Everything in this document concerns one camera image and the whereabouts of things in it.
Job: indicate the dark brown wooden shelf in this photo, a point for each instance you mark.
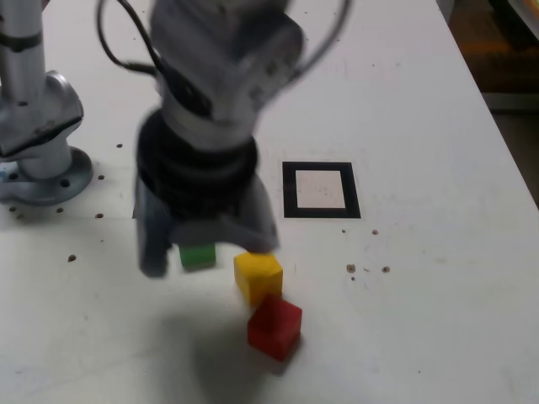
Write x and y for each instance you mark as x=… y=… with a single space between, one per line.
x=497 y=63

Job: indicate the red cube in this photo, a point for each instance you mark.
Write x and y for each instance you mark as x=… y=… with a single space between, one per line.
x=273 y=328

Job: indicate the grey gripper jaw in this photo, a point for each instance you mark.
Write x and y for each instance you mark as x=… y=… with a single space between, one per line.
x=257 y=227
x=151 y=244

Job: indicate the green cube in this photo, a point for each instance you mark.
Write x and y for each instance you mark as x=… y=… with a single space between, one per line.
x=197 y=256

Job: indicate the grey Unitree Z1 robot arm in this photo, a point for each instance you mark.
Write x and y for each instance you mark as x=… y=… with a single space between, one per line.
x=227 y=63

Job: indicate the yellow cube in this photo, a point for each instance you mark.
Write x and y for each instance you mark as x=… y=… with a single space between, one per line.
x=257 y=273

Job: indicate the black tape square outline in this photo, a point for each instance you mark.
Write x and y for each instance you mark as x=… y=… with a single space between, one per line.
x=289 y=189

